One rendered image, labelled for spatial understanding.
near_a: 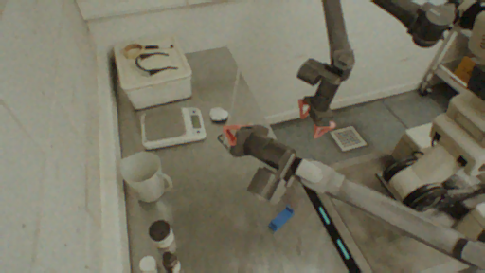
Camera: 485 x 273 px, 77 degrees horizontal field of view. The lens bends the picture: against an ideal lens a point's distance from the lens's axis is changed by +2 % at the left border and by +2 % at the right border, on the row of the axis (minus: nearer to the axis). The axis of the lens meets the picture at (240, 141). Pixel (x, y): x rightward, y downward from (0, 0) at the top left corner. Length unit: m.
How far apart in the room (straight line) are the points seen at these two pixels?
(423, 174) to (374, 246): 0.39
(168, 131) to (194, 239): 0.47
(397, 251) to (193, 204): 0.95
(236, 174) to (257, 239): 0.26
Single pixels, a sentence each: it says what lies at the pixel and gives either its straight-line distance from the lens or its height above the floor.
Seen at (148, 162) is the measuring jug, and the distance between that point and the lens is 1.13.
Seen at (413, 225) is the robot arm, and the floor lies 1.12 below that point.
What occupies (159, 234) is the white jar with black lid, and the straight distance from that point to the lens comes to 1.01.
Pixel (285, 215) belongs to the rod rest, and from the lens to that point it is 1.08.
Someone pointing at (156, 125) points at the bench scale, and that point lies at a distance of 1.32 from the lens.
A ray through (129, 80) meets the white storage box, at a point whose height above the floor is 0.89.
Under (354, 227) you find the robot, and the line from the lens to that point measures 1.58.
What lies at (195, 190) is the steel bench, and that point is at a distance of 1.14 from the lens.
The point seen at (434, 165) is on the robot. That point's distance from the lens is 1.45.
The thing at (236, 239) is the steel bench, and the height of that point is 0.75.
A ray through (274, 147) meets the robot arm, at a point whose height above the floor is 1.23.
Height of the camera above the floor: 1.71
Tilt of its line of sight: 49 degrees down
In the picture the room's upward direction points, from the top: straight up
